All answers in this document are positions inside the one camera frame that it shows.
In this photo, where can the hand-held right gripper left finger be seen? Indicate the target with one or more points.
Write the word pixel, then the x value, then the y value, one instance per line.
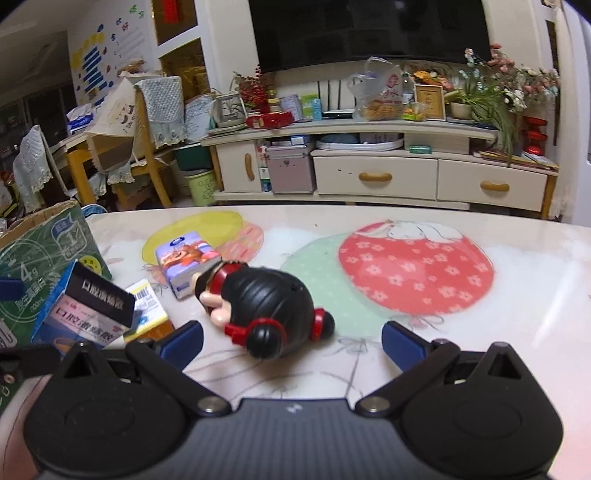
pixel 182 344

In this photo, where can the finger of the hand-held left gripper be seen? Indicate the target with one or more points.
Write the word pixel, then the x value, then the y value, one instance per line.
pixel 10 288
pixel 23 361

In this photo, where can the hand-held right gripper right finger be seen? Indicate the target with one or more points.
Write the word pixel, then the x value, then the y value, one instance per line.
pixel 401 344

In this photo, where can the green cardboard carton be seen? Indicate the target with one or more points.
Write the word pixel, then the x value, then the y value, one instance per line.
pixel 46 249

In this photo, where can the black-haired doll with red headphones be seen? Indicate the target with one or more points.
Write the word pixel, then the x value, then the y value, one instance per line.
pixel 268 304

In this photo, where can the orange yellow small box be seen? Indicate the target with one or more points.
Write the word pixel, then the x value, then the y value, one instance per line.
pixel 147 300

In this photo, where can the blue medicine box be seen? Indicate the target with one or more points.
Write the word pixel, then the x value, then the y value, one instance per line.
pixel 78 318

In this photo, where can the small purple cartoon tin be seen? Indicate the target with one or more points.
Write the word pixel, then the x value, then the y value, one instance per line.
pixel 184 258

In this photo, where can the wooden chair with lace cover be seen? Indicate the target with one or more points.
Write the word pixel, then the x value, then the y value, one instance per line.
pixel 159 106
pixel 30 161

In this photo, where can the green waste bin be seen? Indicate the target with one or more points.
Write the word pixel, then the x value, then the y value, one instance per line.
pixel 202 189

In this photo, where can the cream television cabinet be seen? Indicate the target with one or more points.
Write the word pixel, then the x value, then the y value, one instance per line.
pixel 374 177

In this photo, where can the small green flat box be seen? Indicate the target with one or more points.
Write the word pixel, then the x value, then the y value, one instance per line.
pixel 420 149

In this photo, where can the pink storage case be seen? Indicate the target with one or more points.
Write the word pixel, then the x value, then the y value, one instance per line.
pixel 291 170

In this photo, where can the white oval tray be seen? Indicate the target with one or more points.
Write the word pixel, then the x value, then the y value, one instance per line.
pixel 358 144

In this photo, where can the stack of papers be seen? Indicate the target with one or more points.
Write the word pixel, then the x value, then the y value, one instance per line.
pixel 521 159

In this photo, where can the white paper bag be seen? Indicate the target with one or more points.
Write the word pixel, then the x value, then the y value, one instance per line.
pixel 199 117

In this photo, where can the yellow snack packet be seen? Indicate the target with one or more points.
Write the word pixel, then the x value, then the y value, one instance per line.
pixel 413 112

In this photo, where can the white pot with plant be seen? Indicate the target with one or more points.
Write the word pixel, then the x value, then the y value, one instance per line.
pixel 228 113

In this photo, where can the black set-top box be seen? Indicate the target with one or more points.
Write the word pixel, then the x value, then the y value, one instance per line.
pixel 338 114

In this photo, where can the flat red box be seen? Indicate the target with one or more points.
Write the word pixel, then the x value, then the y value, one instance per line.
pixel 270 120

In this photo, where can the potted green spider plant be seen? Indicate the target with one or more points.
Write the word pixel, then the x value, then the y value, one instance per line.
pixel 461 110

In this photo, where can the red stacked vase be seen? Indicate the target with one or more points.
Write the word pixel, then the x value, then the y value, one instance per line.
pixel 535 136

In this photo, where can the green white carton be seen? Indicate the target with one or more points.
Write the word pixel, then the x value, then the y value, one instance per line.
pixel 310 108

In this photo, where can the clear plastic bag of snacks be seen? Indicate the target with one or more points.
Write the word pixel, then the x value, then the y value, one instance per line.
pixel 376 92

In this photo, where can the white blue carton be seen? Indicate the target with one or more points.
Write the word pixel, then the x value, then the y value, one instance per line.
pixel 291 108

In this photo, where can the red berry branch decoration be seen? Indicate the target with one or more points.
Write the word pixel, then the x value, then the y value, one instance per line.
pixel 254 90

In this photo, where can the orange artificial flowers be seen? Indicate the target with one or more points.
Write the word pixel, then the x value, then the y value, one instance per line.
pixel 434 77

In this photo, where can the pink white artificial flowers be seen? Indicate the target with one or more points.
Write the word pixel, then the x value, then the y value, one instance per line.
pixel 531 83

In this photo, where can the white standing air conditioner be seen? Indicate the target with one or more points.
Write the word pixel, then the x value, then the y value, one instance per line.
pixel 577 92

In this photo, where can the black television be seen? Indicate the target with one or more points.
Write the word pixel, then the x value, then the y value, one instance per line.
pixel 369 27

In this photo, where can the colourful wall stickers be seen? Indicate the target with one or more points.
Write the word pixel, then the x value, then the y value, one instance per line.
pixel 92 60

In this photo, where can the small wooden picture frame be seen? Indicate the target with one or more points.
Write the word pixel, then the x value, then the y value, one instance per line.
pixel 429 102

